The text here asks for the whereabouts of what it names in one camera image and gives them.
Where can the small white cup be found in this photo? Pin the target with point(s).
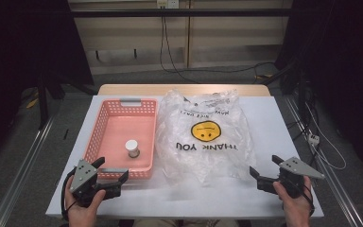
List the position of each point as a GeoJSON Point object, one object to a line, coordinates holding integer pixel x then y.
{"type": "Point", "coordinates": [132, 147]}

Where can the clear plastic bag yellow face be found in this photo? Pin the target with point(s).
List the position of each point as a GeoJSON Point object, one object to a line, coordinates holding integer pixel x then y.
{"type": "Point", "coordinates": [201, 157]}

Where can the black curtain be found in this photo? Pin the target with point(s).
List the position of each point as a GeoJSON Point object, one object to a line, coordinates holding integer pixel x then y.
{"type": "Point", "coordinates": [25, 41]}
{"type": "Point", "coordinates": [343, 47]}

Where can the small black stick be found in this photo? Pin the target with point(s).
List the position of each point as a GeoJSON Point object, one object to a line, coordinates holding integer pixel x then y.
{"type": "Point", "coordinates": [65, 134]}

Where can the person's left hand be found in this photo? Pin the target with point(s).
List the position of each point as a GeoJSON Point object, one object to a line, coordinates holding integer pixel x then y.
{"type": "Point", "coordinates": [82, 216]}

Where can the black metal stand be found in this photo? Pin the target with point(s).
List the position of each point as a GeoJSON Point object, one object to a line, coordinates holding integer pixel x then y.
{"type": "Point", "coordinates": [44, 101]}

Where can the yellow floor tape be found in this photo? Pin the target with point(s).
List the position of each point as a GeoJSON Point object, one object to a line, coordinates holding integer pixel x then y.
{"type": "Point", "coordinates": [32, 103]}

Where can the white wall socket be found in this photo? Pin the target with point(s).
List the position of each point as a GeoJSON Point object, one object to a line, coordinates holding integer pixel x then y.
{"type": "Point", "coordinates": [167, 3]}

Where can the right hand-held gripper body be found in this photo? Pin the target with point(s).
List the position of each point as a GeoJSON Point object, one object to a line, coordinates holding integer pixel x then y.
{"type": "Point", "coordinates": [294, 179]}

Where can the pink plastic basket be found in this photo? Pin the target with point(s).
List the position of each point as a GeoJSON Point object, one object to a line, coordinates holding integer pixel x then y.
{"type": "Point", "coordinates": [119, 129]}

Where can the black horizontal bar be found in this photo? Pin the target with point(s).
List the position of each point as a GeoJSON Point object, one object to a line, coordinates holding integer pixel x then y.
{"type": "Point", "coordinates": [123, 12]}

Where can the white power strip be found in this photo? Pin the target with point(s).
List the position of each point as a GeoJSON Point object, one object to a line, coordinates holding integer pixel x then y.
{"type": "Point", "coordinates": [314, 139]}

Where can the aluminium floor rail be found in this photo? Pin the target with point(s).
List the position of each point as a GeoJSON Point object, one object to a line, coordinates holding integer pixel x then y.
{"type": "Point", "coordinates": [22, 170]}
{"type": "Point", "coordinates": [337, 189]}

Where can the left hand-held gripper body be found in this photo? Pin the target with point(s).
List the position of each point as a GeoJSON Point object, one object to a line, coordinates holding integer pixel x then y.
{"type": "Point", "coordinates": [83, 176]}

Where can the person's right hand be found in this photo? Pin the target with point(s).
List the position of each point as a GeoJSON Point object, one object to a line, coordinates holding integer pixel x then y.
{"type": "Point", "coordinates": [296, 211]}

